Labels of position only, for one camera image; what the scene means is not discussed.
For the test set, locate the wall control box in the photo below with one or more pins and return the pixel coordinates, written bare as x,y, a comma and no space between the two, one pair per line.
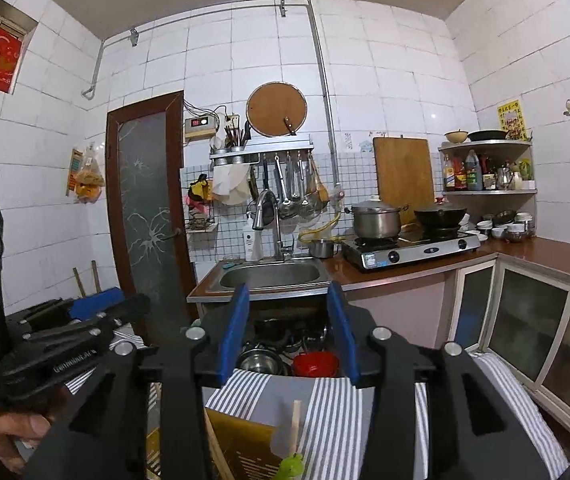
200,127

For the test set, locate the black wok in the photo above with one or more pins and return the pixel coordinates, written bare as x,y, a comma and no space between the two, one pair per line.
440,216

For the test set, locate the grey striped tablecloth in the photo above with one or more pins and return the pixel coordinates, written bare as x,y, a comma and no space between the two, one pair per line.
325,410

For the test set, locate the mustard yellow cloth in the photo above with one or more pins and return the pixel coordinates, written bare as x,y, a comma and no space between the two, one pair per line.
245,445

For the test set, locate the wooden cutting board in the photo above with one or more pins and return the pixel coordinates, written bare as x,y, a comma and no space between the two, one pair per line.
402,175

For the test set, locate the group of small bowls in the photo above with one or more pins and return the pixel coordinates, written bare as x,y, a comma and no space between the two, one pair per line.
507,229

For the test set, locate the wooden chopstick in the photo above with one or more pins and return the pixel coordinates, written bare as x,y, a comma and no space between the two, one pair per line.
294,425
217,445

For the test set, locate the row of sauce bottles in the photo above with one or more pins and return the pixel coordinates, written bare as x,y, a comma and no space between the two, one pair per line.
472,175

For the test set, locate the round wooden lid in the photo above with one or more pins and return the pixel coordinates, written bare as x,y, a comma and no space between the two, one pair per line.
275,107

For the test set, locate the steel bowl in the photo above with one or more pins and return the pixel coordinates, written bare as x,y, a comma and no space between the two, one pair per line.
262,361

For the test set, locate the red bowl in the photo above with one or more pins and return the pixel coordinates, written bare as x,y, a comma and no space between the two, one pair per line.
315,365

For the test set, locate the kitchen counter cabinet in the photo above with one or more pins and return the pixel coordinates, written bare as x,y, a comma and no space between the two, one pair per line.
530,320

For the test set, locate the black frying pan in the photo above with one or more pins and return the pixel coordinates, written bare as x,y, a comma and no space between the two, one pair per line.
487,135

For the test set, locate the steel corner shelf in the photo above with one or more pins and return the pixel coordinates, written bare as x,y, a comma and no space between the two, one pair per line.
485,146

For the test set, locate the steel gas stove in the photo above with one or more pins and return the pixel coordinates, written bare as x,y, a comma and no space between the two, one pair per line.
415,252

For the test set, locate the person's left hand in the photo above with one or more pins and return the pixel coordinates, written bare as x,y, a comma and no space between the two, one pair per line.
15,430

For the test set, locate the grey wall pipe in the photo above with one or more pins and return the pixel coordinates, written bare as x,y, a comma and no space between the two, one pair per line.
322,85

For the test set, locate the white hanging cloth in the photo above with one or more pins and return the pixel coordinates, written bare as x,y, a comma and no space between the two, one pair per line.
230,185

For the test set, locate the white soap bottle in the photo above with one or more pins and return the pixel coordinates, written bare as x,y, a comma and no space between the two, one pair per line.
251,240

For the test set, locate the hanging plastic snack bag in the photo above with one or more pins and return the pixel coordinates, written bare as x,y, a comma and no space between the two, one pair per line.
87,180

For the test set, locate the beige bowl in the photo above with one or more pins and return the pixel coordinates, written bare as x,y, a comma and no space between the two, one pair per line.
456,136

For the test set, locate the wooden stick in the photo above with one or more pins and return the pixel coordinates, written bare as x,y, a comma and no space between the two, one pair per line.
96,276
80,282

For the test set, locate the yellow wall poster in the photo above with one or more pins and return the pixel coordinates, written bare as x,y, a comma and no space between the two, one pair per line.
510,120

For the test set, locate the brown frosted glass door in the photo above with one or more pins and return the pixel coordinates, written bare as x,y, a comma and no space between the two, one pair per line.
145,185

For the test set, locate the steel kitchen faucet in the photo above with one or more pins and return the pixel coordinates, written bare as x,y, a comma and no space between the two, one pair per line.
276,220

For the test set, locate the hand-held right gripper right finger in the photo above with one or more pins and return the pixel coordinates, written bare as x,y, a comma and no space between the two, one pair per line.
342,330

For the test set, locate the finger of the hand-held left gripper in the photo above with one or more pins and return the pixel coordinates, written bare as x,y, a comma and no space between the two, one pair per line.
115,312
95,302

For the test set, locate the small steel cup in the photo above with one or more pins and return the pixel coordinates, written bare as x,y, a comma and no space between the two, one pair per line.
322,249

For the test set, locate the stainless steel sink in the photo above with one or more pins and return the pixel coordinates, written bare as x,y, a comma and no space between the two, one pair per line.
270,274

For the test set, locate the row of hanging steel ladles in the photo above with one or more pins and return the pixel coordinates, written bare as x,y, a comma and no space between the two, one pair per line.
290,190

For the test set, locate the steel wall utensil rack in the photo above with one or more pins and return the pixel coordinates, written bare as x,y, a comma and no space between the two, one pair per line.
260,147

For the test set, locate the steel cooking pot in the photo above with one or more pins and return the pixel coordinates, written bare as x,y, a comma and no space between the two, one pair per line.
376,220

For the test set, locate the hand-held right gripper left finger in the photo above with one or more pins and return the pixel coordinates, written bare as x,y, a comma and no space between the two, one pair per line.
232,330

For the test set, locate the steel cutlery cup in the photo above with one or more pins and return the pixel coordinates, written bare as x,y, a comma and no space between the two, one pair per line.
232,142

